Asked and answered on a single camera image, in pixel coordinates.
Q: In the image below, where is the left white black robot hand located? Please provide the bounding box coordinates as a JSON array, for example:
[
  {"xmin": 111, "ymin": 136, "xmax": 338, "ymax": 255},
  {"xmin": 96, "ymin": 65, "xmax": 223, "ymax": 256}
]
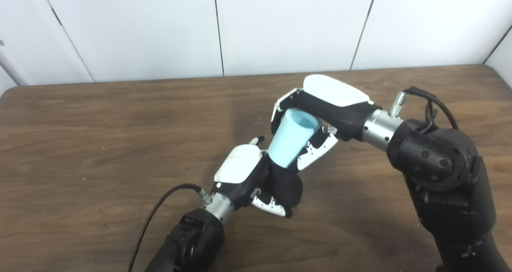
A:
[{"xmin": 211, "ymin": 136, "xmax": 292, "ymax": 218}]

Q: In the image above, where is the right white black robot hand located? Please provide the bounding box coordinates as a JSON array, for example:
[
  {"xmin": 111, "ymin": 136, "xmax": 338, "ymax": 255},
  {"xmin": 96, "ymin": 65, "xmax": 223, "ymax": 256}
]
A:
[{"xmin": 270, "ymin": 74, "xmax": 380, "ymax": 172}]

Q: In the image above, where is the black nozzle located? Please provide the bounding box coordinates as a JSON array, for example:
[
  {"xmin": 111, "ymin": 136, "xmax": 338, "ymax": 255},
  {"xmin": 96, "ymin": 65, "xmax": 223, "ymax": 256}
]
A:
[{"xmin": 264, "ymin": 160, "xmax": 304, "ymax": 208}]

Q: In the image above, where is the light-blue hose piece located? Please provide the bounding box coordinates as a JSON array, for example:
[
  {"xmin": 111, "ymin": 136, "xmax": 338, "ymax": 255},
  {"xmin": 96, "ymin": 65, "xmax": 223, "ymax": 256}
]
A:
[{"xmin": 267, "ymin": 108, "xmax": 322, "ymax": 169}]

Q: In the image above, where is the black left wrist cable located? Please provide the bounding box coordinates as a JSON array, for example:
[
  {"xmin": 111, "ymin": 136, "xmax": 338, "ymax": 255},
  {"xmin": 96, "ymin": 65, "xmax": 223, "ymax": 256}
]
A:
[{"xmin": 127, "ymin": 184, "xmax": 212, "ymax": 272}]

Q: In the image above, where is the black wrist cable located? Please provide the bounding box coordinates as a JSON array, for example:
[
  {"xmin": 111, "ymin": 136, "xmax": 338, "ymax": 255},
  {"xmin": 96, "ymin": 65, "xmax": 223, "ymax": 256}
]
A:
[
  {"xmin": 127, "ymin": 184, "xmax": 212, "ymax": 272},
  {"xmin": 390, "ymin": 86, "xmax": 460, "ymax": 134}
]

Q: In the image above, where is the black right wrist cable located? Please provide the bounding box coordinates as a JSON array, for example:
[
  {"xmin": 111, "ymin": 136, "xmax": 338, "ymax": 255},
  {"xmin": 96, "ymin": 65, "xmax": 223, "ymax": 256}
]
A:
[{"xmin": 390, "ymin": 86, "xmax": 460, "ymax": 134}]

